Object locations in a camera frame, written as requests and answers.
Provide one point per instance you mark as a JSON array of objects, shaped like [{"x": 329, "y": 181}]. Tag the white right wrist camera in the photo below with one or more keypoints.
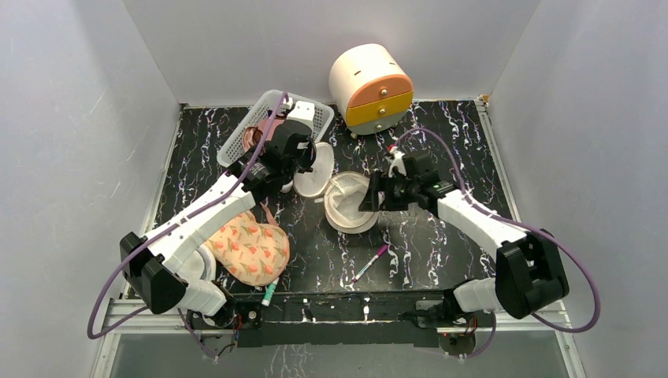
[{"x": 396, "y": 164}]

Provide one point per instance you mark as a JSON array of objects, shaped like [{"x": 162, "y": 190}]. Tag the black table front rail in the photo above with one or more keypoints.
[{"x": 353, "y": 318}]

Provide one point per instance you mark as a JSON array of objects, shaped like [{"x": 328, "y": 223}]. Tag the teal white marker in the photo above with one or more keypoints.
[{"x": 269, "y": 292}]

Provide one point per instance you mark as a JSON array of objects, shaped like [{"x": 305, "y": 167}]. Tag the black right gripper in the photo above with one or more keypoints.
[{"x": 376, "y": 190}]

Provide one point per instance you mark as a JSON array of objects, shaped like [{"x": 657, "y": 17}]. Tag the white plastic basket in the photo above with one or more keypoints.
[{"x": 318, "y": 115}]

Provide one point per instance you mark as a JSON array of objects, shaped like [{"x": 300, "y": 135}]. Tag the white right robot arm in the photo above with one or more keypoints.
[{"x": 529, "y": 274}]

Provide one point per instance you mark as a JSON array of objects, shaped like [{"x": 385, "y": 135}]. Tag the white mesh bag lid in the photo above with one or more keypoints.
[{"x": 200, "y": 265}]

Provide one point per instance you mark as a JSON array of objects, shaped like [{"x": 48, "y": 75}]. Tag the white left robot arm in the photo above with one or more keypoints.
[{"x": 151, "y": 263}]

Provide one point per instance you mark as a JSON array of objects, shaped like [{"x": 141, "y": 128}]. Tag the peach floral bra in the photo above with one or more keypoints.
[{"x": 254, "y": 253}]

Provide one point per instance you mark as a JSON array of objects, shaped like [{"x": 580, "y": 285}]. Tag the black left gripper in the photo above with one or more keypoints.
[{"x": 307, "y": 166}]

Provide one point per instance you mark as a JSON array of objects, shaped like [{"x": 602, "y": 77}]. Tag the pink pen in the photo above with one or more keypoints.
[{"x": 366, "y": 267}]

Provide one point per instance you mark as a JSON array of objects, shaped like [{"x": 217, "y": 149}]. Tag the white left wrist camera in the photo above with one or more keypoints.
[{"x": 302, "y": 112}]

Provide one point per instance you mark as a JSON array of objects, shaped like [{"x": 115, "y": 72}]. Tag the round white drawer cabinet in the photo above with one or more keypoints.
[{"x": 370, "y": 90}]

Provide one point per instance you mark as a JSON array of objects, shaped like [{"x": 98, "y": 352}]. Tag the pink satin bra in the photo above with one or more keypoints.
[{"x": 251, "y": 137}]

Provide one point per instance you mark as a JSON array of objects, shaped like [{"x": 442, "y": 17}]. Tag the pink black sports bra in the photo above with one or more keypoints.
[{"x": 268, "y": 128}]

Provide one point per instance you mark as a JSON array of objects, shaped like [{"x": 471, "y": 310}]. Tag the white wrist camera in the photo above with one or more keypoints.
[
  {"x": 396, "y": 164},
  {"x": 302, "y": 112}
]

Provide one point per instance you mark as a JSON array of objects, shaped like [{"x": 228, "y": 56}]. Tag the white mesh laundry bag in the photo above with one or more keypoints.
[{"x": 341, "y": 193}]

